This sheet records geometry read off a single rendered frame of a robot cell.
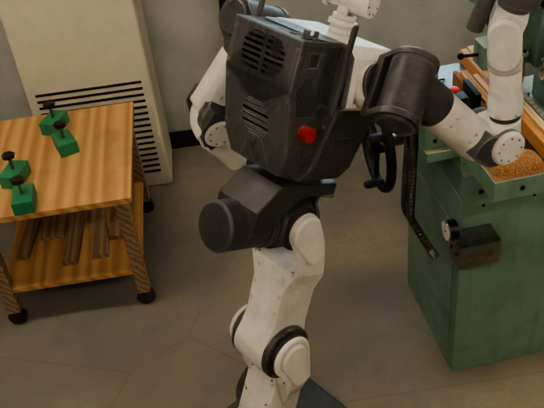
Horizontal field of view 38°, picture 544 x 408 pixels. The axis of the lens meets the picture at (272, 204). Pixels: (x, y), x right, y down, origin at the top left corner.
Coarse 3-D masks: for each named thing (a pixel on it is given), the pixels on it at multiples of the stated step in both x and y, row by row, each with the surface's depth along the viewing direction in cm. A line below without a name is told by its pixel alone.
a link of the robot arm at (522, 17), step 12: (480, 0) 150; (492, 0) 149; (504, 0) 146; (516, 0) 145; (528, 0) 145; (540, 0) 146; (480, 12) 151; (492, 12) 152; (504, 12) 148; (516, 12) 148; (528, 12) 149; (468, 24) 154; (480, 24) 153
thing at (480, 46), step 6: (486, 36) 215; (528, 36) 213; (474, 42) 215; (480, 42) 213; (486, 42) 212; (522, 42) 211; (528, 42) 211; (474, 48) 216; (480, 48) 212; (486, 48) 210; (522, 48) 212; (528, 48) 212; (480, 54) 213; (486, 54) 211; (474, 60) 218; (480, 60) 214; (486, 60) 212; (528, 60) 215; (480, 66) 215; (486, 66) 213
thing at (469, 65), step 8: (464, 64) 237; (472, 64) 230; (472, 72) 232; (480, 72) 226; (528, 120) 204; (528, 128) 202; (536, 128) 201; (528, 136) 203; (536, 136) 199; (536, 144) 200
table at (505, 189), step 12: (444, 72) 236; (528, 144) 203; (432, 156) 209; (444, 156) 210; (456, 156) 211; (540, 156) 198; (480, 168) 198; (480, 180) 200; (492, 180) 192; (504, 180) 192; (516, 180) 192; (528, 180) 193; (540, 180) 193; (492, 192) 193; (504, 192) 193; (516, 192) 194; (528, 192) 195; (540, 192) 196
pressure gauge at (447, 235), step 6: (444, 222) 215; (450, 222) 214; (456, 222) 213; (450, 228) 213; (456, 228) 213; (444, 234) 217; (450, 234) 213; (456, 234) 213; (450, 240) 214; (456, 240) 217
